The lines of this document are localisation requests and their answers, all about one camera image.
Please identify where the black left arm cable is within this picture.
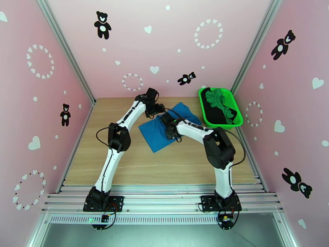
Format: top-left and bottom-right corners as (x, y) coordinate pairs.
(95, 125), (116, 200)

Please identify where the green t-shirt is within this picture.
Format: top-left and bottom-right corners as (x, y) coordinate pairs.
(204, 88), (238, 125)

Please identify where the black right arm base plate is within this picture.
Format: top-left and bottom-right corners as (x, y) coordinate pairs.
(200, 195), (243, 212)

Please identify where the aluminium front rail platform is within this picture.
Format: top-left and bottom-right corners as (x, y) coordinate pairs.
(40, 184), (285, 216)

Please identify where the thin black power cable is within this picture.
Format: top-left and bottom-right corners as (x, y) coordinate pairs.
(91, 202), (119, 231)
(217, 200), (244, 231)

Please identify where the grey metal lower panel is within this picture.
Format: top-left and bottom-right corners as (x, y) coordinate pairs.
(25, 212), (300, 247)

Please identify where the black garment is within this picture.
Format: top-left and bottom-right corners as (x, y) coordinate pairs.
(200, 88), (238, 125)

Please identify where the aluminium left side rail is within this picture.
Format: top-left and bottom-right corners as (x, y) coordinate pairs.
(57, 98), (97, 193)

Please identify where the aluminium rail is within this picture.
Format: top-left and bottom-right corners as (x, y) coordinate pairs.
(57, 98), (97, 193)
(236, 126), (269, 193)

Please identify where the perforated metal strip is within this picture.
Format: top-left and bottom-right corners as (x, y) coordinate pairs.
(49, 214), (279, 225)

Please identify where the blue t-shirt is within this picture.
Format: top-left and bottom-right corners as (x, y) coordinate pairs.
(139, 101), (202, 154)

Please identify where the aluminium corner post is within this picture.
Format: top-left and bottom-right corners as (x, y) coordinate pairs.
(229, 0), (285, 93)
(34, 0), (97, 105)

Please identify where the black teddy bear wall sticker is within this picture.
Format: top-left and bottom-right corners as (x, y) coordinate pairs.
(177, 71), (197, 86)
(60, 103), (72, 127)
(270, 29), (297, 61)
(93, 11), (112, 40)

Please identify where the aluminium right corner post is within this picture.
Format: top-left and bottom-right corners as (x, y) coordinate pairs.
(229, 0), (285, 93)

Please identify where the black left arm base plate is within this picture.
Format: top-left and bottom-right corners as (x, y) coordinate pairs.
(83, 195), (125, 212)

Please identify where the green plastic laundry basket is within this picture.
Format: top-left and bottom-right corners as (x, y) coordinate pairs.
(198, 86), (244, 129)

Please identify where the aluminium left corner post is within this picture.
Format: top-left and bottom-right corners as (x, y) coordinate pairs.
(34, 0), (97, 105)

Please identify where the aluminium right side rail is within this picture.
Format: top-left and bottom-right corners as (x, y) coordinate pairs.
(236, 126), (269, 193)

